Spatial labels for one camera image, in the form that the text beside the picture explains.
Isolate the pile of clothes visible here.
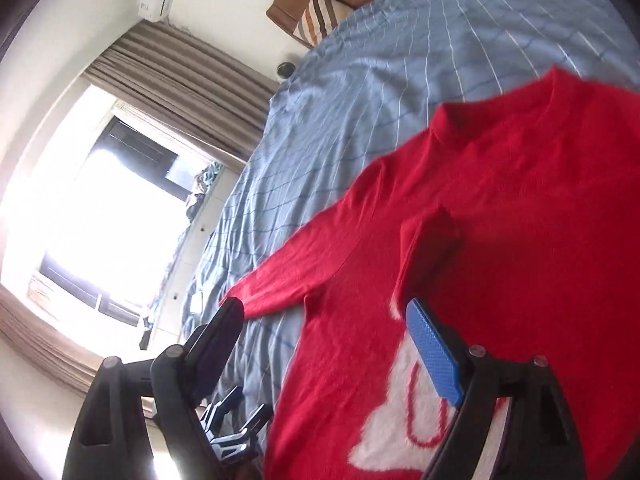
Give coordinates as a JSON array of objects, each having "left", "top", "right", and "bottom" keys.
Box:
[{"left": 185, "top": 160, "right": 223, "bottom": 221}]

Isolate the window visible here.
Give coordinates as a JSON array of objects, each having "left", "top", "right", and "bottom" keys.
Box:
[{"left": 0, "top": 85, "right": 211, "bottom": 331}]

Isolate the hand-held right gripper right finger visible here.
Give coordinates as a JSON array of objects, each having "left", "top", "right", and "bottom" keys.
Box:
[{"left": 406, "top": 299, "right": 587, "bottom": 480}]

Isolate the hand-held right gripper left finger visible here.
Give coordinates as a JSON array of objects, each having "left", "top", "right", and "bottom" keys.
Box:
[{"left": 62, "top": 298, "right": 261, "bottom": 480}]

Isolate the red towel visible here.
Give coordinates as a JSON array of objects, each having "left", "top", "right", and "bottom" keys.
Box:
[{"left": 220, "top": 65, "right": 640, "bottom": 480}]

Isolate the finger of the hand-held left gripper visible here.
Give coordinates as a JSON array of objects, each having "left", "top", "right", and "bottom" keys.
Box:
[
  {"left": 210, "top": 402, "right": 274, "bottom": 461},
  {"left": 201, "top": 387, "right": 246, "bottom": 431}
]

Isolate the striped brown pillow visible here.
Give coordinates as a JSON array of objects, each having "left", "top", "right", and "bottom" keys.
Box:
[{"left": 295, "top": 0, "right": 353, "bottom": 48}]

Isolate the blue checked blanket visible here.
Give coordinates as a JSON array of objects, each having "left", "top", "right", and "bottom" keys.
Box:
[{"left": 180, "top": 0, "right": 640, "bottom": 466}]

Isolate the beige curtain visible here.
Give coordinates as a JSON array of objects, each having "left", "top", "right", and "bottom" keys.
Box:
[
  {"left": 82, "top": 20, "right": 278, "bottom": 163},
  {"left": 0, "top": 285, "right": 156, "bottom": 416}
]

